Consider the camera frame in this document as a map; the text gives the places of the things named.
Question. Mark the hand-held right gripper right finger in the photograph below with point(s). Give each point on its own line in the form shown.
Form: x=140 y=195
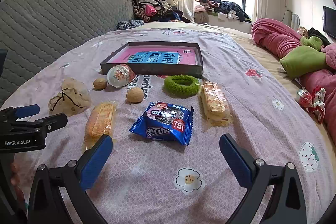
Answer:
x=236 y=158

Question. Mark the dark blue floral cloth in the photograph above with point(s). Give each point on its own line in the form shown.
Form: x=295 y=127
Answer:
x=128 y=25

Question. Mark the green fleece blanket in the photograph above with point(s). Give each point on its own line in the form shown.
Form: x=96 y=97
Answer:
x=302 y=58

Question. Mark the egg-shaped toy capsule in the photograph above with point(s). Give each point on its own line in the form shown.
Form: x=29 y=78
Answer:
x=118 y=77

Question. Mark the pile of mixed clothes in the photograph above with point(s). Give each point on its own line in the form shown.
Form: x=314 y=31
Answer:
x=157 y=7

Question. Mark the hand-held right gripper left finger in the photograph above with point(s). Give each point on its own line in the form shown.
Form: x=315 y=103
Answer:
x=95 y=161

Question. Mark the clear packet of crackers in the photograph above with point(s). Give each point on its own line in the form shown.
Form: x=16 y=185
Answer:
x=214 y=103
x=101 y=117

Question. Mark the red white candy wrapper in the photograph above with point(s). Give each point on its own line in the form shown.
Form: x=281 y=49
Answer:
x=305 y=102

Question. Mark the pink book with blue label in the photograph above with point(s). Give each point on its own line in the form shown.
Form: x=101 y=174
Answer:
x=189 y=57

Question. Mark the beige window seat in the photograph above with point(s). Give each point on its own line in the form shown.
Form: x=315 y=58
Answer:
x=231 y=26

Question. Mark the white metal frame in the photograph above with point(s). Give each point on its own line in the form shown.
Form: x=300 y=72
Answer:
x=295 y=20

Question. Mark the pink quilt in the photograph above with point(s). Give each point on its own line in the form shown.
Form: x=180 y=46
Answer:
x=273 y=37

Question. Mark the pile of dark clothes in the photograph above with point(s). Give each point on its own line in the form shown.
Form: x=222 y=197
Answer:
x=225 y=7

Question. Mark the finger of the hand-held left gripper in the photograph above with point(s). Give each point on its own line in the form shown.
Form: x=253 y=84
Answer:
x=27 y=110
x=52 y=120

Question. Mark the person's left hand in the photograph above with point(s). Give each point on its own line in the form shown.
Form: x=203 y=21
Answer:
x=15 y=182

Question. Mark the black garment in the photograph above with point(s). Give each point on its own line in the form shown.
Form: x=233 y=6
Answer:
x=317 y=35

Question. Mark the pink shallow box tray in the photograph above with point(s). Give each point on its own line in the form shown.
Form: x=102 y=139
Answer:
x=157 y=70

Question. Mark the green fuzzy hair scrunchie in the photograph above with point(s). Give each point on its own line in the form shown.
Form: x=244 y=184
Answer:
x=170 y=88

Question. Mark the blue cookie packet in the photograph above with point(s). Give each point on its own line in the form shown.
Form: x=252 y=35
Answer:
x=162 y=124

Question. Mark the grey quilted headboard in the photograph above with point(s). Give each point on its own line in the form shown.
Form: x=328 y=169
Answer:
x=52 y=29

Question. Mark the walnut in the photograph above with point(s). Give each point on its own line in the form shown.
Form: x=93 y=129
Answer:
x=135 y=95
x=100 y=83

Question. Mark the black flat television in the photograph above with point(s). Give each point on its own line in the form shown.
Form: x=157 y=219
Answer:
x=330 y=22

